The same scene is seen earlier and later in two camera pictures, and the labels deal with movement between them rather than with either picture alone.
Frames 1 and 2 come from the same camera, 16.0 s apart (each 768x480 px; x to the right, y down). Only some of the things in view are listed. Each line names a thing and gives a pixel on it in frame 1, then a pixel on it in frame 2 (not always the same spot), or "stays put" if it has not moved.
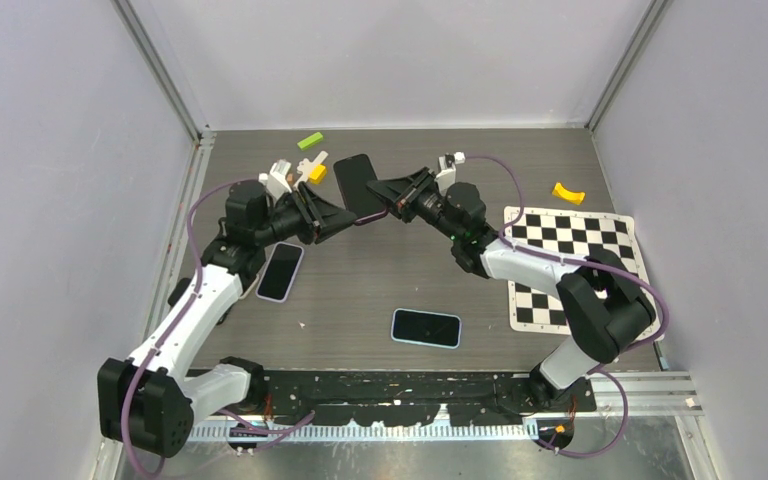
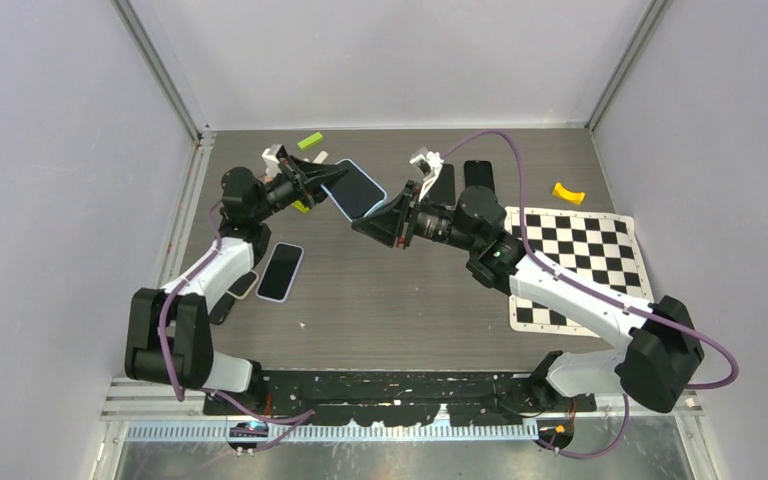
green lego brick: [310, 141] stays put
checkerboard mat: [537, 307] stays put
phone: [278, 275] stays put
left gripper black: [320, 219] -> [310, 192]
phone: [426, 328] -> [355, 192]
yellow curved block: [568, 195] stays put
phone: [353, 175] -> [478, 173]
